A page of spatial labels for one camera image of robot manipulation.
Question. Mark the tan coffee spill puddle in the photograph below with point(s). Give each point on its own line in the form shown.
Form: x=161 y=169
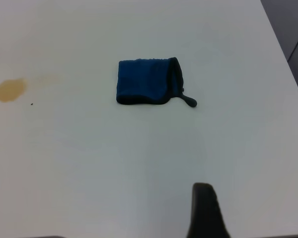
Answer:
x=8 y=89

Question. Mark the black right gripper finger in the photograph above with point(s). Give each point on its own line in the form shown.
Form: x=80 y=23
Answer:
x=204 y=215

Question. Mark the blue cloth with black trim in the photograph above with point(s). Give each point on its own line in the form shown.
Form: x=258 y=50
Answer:
x=141 y=79

